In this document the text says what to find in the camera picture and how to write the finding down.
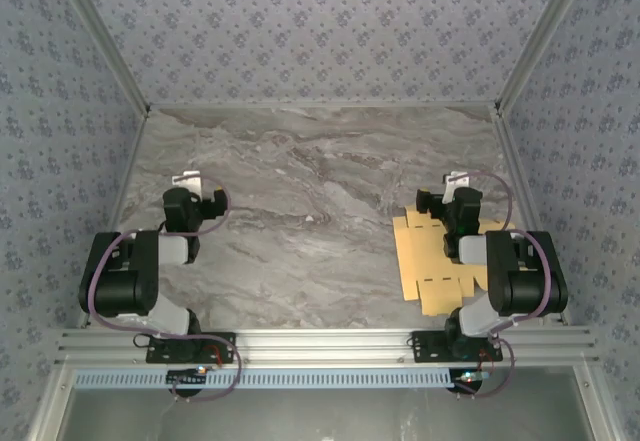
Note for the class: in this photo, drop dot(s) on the small black controller board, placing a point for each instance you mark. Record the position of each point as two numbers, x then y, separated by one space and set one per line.
470 377
187 376

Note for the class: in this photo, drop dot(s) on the aluminium table side rail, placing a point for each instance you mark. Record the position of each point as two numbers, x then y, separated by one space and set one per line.
117 211
529 211

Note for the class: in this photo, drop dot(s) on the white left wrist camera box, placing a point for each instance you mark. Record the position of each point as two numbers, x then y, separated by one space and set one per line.
187 180

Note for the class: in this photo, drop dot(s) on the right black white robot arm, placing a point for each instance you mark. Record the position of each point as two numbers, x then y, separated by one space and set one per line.
525 286

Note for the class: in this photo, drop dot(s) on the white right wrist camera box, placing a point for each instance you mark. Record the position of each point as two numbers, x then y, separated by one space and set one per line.
452 186

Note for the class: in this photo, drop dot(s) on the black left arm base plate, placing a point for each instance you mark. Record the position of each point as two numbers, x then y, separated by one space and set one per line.
155 356

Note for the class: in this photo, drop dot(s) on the aluminium frame post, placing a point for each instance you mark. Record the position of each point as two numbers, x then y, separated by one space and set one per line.
105 36
539 36

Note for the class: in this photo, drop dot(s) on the yellow paper box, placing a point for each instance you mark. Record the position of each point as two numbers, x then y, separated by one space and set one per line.
420 251

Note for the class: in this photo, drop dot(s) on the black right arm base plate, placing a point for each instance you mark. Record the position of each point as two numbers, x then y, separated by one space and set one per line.
425 348

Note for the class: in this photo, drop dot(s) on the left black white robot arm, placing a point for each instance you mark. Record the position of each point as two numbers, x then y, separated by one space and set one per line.
115 286

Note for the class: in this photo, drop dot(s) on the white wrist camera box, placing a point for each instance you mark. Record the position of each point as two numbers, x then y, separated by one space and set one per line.
452 186
187 180

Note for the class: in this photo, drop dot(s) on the aluminium mounting rail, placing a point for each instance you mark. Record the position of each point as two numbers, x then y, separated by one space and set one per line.
320 346

